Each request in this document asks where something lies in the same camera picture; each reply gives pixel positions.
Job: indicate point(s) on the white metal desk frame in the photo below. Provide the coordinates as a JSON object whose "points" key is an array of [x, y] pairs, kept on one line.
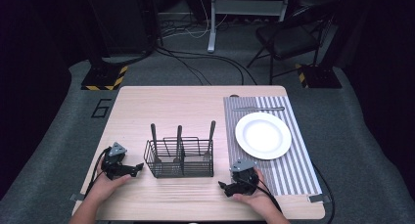
{"points": [[212, 28]]}

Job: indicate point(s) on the black yellow striped stand base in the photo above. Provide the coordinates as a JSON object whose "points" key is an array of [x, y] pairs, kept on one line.
{"points": [[321, 76], [102, 79]]}

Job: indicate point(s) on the person's right hand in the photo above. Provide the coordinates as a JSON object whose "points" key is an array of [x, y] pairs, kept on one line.
{"points": [[257, 201]]}

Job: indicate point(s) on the grey white striped placemat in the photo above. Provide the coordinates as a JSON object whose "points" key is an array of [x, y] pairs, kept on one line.
{"points": [[293, 175]]}

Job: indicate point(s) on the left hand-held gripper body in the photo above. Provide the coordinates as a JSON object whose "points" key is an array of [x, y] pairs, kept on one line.
{"points": [[114, 165]]}

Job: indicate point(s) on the metal table knife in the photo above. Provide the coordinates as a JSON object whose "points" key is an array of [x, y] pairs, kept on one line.
{"points": [[257, 108]]}

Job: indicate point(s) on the small brown round object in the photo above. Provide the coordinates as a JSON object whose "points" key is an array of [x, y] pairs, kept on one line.
{"points": [[234, 95]]}

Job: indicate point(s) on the black folding chair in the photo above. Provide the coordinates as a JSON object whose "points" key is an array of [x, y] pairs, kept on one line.
{"points": [[287, 39]]}

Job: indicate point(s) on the white round plate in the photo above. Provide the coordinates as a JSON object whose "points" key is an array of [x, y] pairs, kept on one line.
{"points": [[263, 136]]}

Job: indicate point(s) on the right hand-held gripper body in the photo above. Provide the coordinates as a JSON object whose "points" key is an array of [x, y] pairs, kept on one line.
{"points": [[244, 181]]}

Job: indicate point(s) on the grey metal table bracket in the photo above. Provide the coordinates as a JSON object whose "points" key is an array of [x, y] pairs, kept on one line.
{"points": [[76, 197], [319, 198]]}

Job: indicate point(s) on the person's left hand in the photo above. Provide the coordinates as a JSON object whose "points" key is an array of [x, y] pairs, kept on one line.
{"points": [[104, 188]]}

